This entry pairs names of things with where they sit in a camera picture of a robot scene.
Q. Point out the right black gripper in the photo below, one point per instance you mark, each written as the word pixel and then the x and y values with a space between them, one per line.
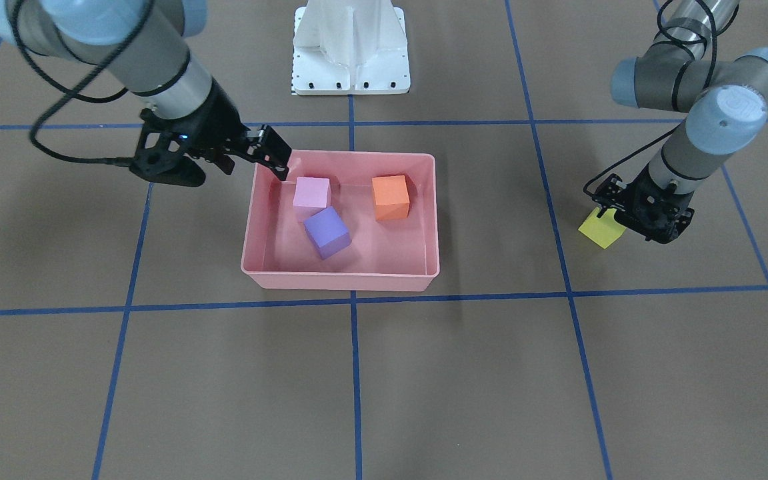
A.
pixel 219 122

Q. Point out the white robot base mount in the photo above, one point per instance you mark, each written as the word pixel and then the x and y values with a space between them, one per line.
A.
pixel 350 48

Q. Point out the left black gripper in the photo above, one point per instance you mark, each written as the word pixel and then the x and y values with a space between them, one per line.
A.
pixel 636 194

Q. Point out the orange foam block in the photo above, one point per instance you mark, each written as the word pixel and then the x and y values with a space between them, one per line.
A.
pixel 390 198

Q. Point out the pink foam block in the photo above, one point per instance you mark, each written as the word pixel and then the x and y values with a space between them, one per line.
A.
pixel 312 195

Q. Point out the pink plastic bin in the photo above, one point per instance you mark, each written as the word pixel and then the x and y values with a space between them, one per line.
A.
pixel 399 255

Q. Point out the purple foam block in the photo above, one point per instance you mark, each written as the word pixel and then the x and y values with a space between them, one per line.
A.
pixel 327 232

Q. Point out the yellow foam block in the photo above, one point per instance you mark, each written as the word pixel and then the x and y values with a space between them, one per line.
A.
pixel 601 227

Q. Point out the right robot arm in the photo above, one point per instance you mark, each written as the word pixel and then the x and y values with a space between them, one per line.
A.
pixel 99 51

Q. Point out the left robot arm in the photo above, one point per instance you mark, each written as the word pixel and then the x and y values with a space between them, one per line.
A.
pixel 725 106

